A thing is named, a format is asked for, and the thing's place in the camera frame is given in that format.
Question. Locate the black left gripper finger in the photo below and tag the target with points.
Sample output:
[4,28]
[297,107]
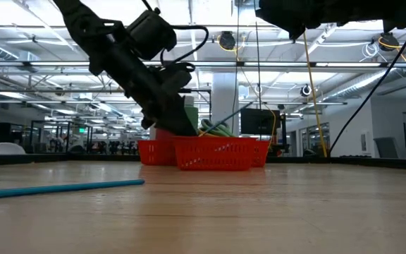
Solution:
[181,106]
[178,127]

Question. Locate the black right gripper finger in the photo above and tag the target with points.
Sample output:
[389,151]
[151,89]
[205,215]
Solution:
[284,12]

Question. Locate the green paint bottle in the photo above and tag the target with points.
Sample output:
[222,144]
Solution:
[193,121]

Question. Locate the red paint bottle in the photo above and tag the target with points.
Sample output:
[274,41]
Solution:
[164,134]

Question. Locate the blue paintbrush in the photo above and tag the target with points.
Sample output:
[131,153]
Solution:
[231,116]
[48,189]

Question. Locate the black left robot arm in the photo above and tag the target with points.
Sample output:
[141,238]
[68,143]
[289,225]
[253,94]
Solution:
[83,24]

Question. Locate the red plastic mesh basket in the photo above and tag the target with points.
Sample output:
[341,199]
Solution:
[155,153]
[262,153]
[213,155]

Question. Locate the white square column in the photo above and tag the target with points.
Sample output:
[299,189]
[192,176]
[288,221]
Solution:
[224,88]

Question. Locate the black monitor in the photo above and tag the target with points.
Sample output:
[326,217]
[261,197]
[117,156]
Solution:
[259,121]

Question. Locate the grey office chair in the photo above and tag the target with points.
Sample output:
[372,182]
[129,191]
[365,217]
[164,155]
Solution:
[388,148]

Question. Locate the white rounded object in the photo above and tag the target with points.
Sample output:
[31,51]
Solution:
[4,150]

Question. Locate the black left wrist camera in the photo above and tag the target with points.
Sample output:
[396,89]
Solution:
[176,79]

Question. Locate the black table edge rail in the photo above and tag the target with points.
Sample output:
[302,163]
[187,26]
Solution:
[365,162]

